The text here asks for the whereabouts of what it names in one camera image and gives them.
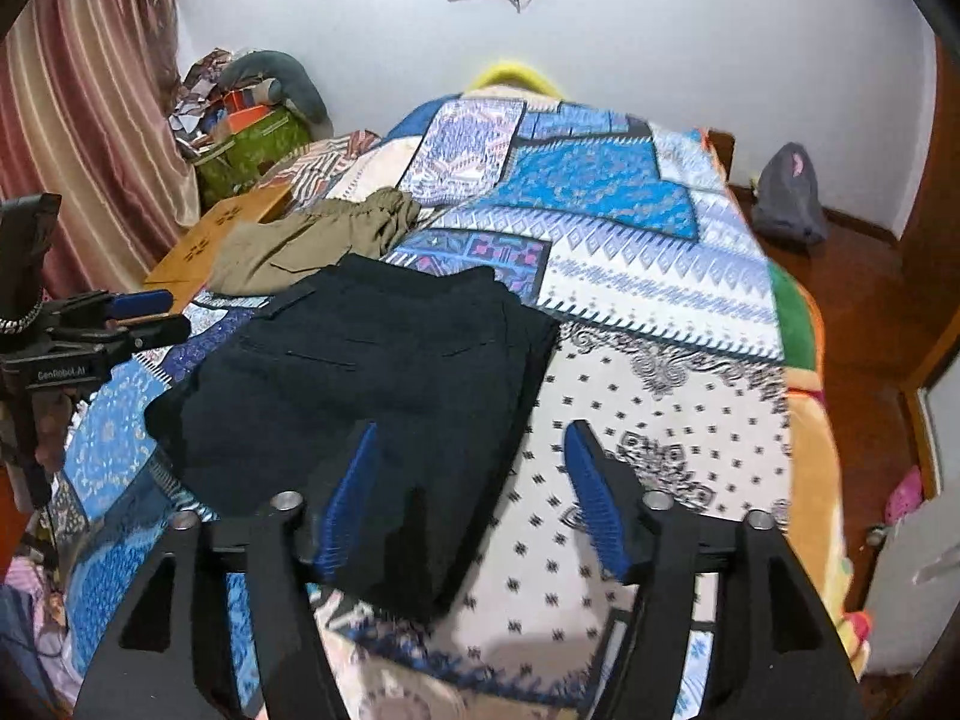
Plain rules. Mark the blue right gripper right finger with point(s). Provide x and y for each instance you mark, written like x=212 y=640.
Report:
x=583 y=457

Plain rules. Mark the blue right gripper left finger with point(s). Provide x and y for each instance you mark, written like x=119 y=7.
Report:
x=337 y=525

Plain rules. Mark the black pants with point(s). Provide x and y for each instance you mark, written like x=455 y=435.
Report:
x=448 y=368

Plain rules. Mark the orange cardboard box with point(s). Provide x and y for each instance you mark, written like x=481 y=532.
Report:
x=183 y=271

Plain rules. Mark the patchwork blue bedspread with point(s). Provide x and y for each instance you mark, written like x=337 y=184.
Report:
x=673 y=345

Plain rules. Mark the olive green folded pants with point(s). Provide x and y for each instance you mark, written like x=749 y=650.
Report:
x=264 y=258

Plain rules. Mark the orange blanket edge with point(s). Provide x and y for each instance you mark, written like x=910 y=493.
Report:
x=816 y=527

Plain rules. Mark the striped pink curtain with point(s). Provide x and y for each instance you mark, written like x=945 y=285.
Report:
x=87 y=86

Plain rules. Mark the green patterned bag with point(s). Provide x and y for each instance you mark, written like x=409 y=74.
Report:
x=237 y=164

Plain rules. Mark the grey bag on floor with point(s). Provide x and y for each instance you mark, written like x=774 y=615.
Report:
x=787 y=207

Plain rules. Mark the brown wooden door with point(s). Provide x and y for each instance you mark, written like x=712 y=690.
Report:
x=929 y=247

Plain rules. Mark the yellow pillow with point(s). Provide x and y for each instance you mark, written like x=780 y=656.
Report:
x=515 y=75

